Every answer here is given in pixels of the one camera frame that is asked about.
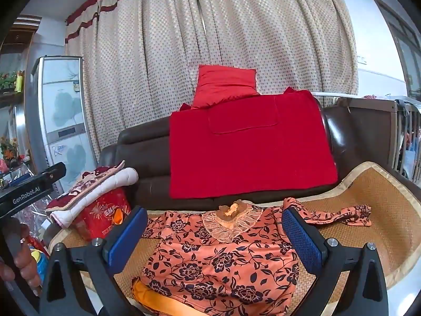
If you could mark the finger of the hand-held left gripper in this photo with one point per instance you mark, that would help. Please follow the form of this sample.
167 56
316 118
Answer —
52 172

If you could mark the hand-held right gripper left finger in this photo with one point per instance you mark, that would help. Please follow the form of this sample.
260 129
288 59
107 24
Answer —
126 233

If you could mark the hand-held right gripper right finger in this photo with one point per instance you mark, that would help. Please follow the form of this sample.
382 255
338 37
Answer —
302 237

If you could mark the orange floral shirt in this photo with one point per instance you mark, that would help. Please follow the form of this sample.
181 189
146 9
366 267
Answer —
210 253

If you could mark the person's left hand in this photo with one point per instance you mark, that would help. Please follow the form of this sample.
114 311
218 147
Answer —
28 263

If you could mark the red firework print package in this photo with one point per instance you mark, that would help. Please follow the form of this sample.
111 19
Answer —
105 210

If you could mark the artificial flower bouquet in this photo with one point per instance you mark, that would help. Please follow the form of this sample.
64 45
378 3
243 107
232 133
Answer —
10 151
10 80

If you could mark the folded pink white quilt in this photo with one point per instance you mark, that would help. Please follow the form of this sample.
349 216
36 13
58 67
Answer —
98 187

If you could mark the yellow and blue container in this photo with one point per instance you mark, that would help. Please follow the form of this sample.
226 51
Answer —
38 265

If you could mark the brown leather sofa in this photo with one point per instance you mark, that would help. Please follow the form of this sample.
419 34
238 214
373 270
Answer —
148 158

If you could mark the woven bamboo mat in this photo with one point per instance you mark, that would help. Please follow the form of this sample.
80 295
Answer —
368 184

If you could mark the red blanket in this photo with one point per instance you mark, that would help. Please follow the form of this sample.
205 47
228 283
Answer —
246 158

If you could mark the baby crib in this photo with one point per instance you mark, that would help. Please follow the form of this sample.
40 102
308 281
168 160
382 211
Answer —
368 118

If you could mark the beige dotted curtain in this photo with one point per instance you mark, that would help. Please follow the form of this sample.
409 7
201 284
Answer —
148 56

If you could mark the red pillow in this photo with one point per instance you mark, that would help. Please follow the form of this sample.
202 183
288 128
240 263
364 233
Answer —
223 82

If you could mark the window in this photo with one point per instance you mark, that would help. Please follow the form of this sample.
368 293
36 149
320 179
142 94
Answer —
401 49

